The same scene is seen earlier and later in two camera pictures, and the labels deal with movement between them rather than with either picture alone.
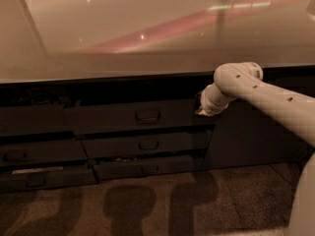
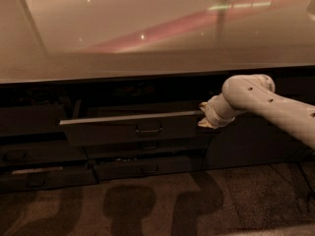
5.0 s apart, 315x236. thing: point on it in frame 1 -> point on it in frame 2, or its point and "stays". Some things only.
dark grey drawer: (124, 114) -> (179, 129)
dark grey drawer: (127, 145) stays
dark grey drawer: (33, 179) stays
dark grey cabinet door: (246, 137) stays
